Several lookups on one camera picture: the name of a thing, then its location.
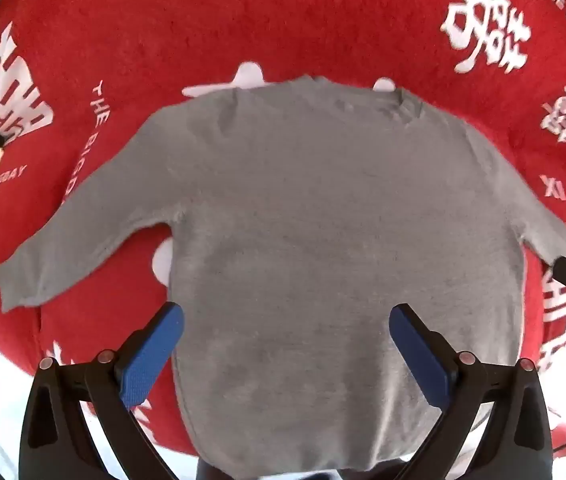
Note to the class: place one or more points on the grey sweater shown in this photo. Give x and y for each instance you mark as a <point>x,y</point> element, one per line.
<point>333,240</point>

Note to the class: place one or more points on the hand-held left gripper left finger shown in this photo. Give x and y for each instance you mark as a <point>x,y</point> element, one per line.
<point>153,355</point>

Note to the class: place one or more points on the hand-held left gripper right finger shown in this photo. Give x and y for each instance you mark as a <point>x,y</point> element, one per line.
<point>418,355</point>

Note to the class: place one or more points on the red printed blanket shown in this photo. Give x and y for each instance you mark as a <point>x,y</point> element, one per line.
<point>263,20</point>

